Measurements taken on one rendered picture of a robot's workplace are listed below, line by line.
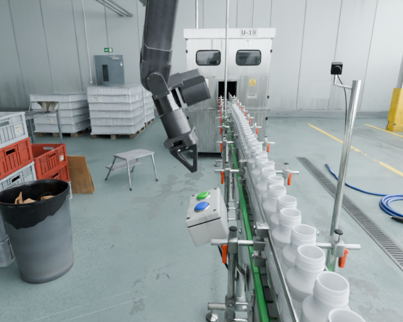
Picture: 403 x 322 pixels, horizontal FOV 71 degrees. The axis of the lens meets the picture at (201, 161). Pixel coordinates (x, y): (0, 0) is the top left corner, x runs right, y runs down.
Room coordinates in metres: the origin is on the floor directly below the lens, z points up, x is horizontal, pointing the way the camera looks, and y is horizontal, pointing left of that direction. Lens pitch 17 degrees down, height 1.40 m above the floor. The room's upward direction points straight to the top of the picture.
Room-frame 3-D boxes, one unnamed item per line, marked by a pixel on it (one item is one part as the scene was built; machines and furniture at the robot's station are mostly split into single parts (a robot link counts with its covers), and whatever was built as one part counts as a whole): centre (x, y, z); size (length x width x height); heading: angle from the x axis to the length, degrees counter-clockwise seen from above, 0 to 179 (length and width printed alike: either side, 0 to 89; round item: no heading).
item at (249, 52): (5.48, -0.47, 1.05); 1.60 x 1.40 x 2.10; 177
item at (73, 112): (7.17, 3.43, 0.50); 1.23 x 1.05 x 1.00; 175
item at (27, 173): (2.11, 1.69, 0.55); 0.61 x 0.41 x 0.22; 4
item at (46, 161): (2.82, 1.75, 0.55); 0.61 x 0.41 x 0.22; 179
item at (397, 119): (7.45, -5.20, 0.55); 0.40 x 0.40 x 1.10; 87
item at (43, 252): (1.81, 1.16, 0.32); 0.45 x 0.45 x 0.64
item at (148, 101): (8.58, 2.05, 0.59); 1.25 x 1.03 x 1.17; 178
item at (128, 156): (3.69, 0.98, 0.21); 0.61 x 0.47 x 0.41; 50
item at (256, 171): (0.81, -0.18, 1.08); 0.06 x 0.06 x 0.17
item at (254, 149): (0.93, -0.19, 1.08); 0.06 x 0.06 x 0.17
